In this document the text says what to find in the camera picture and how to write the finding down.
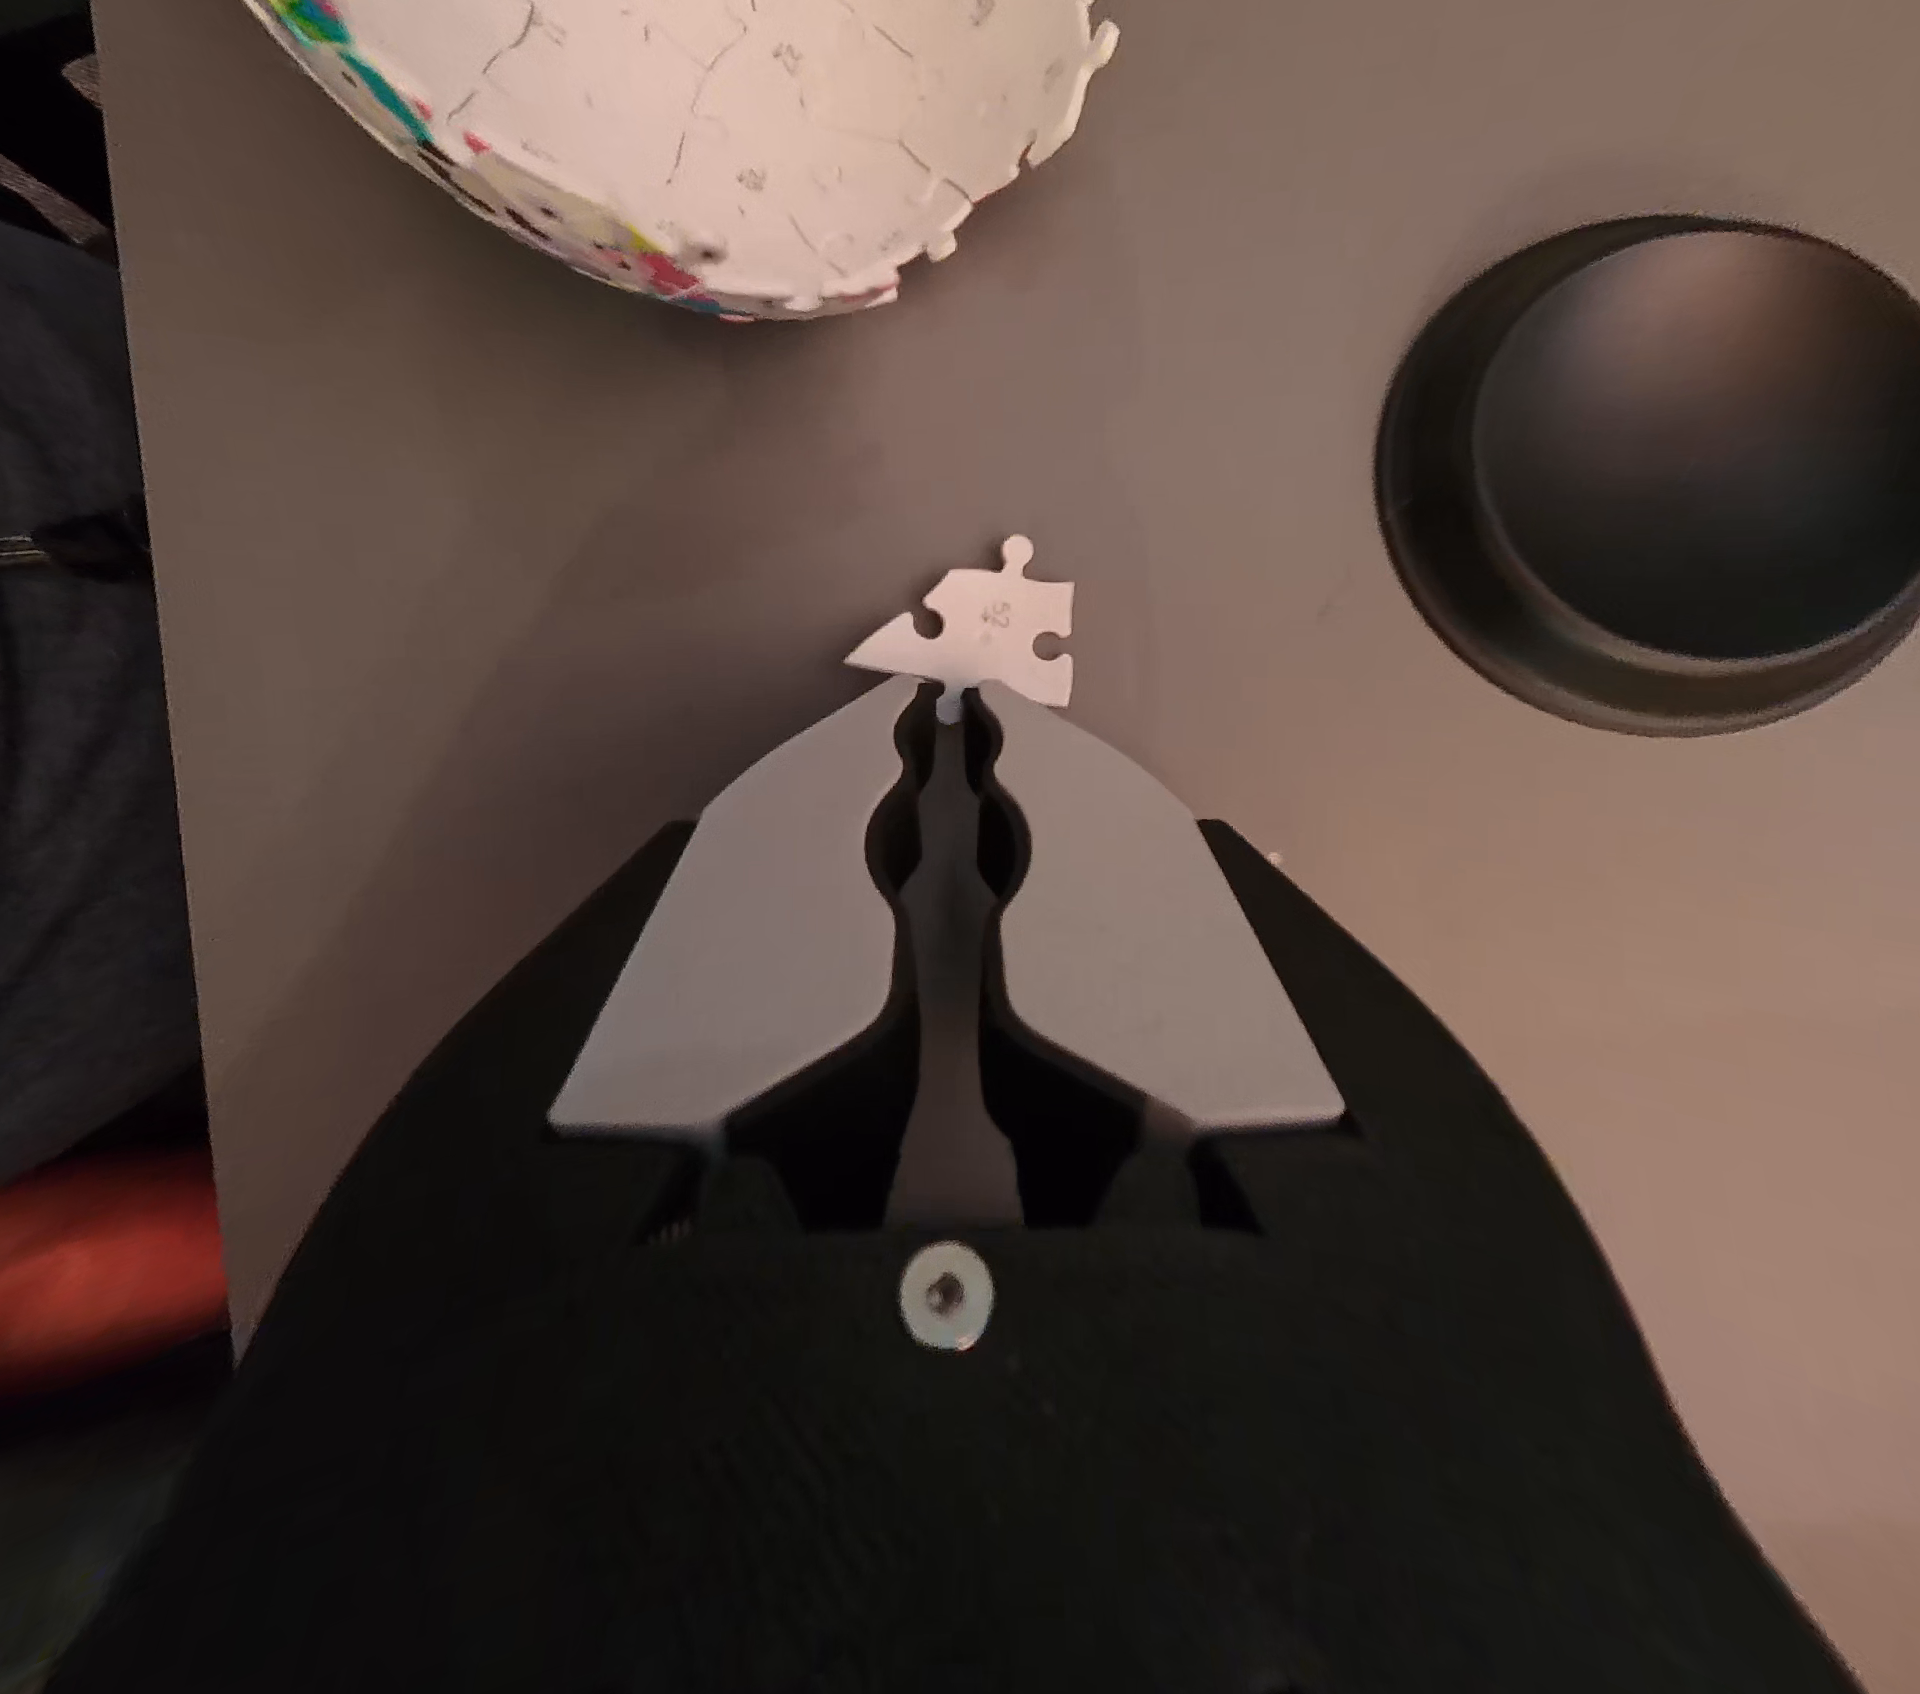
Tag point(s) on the red rounded object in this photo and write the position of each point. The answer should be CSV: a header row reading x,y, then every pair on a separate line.
x,y
105,1258

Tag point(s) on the white puzzle piece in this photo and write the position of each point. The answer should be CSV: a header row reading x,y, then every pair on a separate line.
x,y
990,644

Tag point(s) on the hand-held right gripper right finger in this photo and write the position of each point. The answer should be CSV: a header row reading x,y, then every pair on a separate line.
x,y
1140,959

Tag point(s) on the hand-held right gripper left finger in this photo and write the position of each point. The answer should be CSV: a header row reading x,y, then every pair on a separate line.
x,y
751,959

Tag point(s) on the dark blue clothing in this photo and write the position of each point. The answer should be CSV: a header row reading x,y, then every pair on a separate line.
x,y
82,704

